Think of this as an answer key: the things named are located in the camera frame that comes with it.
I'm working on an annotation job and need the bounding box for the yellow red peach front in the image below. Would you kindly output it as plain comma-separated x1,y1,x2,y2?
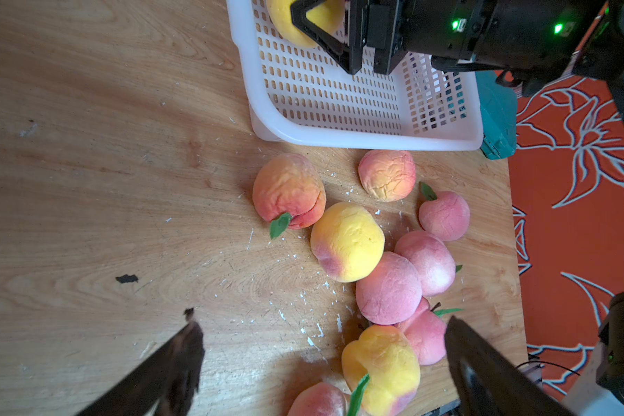
341,325,421,415

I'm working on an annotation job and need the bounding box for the pink peach front with leaf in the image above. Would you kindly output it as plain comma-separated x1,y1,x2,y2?
287,382,349,416

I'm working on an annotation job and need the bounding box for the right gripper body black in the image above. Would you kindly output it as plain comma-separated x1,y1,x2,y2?
363,0,505,76

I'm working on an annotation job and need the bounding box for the pink plastic perforated basket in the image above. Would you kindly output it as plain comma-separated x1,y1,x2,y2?
227,1,484,151

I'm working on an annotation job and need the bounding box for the orange pink peach near basket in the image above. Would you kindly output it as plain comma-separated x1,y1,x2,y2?
358,150,416,202

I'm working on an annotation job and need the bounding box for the pink peach with leaf upper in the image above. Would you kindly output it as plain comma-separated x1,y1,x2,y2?
395,231,462,296

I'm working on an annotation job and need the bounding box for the pink peach with leaf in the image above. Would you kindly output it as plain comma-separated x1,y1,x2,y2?
395,231,462,296
395,297,461,366
287,382,349,416

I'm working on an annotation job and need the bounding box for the orange red peach with leaf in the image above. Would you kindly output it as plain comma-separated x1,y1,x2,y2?
252,154,327,239

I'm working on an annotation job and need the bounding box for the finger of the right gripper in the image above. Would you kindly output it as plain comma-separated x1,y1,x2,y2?
291,0,367,75

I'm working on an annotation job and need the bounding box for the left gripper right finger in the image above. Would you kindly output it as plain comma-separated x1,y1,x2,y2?
445,317,571,416

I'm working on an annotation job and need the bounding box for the green plastic tool case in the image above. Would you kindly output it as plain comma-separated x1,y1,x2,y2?
475,71,518,161

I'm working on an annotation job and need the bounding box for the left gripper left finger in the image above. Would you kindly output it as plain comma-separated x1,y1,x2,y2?
79,308,206,415

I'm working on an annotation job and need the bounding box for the pink peach with leaf lower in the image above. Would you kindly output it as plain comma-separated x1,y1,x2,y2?
395,297,461,366

